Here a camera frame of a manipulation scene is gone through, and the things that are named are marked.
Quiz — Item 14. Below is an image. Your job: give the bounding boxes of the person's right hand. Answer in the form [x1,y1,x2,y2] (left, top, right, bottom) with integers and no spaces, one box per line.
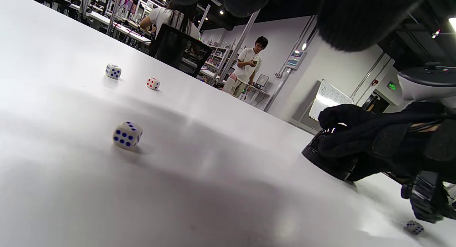
[317,102,456,184]

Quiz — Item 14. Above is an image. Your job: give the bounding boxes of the person's left hand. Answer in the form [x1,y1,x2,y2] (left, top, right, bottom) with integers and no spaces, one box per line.
[162,0,433,52]

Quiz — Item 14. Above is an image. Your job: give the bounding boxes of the black dice cup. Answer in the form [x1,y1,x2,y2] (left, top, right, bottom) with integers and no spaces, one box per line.
[302,128,359,182]

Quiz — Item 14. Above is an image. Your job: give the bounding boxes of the dark door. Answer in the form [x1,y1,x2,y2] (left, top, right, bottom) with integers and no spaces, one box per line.
[361,92,391,114]

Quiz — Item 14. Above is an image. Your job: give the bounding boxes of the white wrist tracker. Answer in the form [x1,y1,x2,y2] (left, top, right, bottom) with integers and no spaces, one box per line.
[397,62,456,109]

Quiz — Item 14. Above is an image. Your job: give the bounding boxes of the whiteboard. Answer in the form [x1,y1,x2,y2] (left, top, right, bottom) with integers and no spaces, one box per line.
[308,79,354,121]

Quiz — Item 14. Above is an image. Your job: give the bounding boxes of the white die blue dots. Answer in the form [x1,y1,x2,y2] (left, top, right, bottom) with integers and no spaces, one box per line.
[113,121,143,150]
[105,63,122,80]
[406,220,425,236]

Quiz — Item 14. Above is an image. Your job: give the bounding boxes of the background storage shelf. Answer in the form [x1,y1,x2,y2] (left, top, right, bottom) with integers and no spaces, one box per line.
[205,44,232,80]

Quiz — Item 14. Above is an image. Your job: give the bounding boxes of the black chair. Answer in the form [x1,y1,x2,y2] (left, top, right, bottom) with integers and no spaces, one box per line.
[153,24,213,78]

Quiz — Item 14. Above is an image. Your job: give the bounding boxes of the background work table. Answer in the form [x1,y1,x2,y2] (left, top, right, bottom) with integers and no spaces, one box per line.
[84,11,152,45]

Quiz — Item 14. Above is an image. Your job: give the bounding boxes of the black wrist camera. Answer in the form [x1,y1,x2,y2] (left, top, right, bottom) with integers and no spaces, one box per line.
[400,170,456,224]

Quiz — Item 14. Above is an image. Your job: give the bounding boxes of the wall control panel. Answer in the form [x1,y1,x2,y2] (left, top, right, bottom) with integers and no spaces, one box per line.
[285,50,307,71]

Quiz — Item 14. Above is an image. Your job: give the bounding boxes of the metal frame pole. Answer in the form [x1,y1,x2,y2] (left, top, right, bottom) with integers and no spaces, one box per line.
[217,10,261,86]

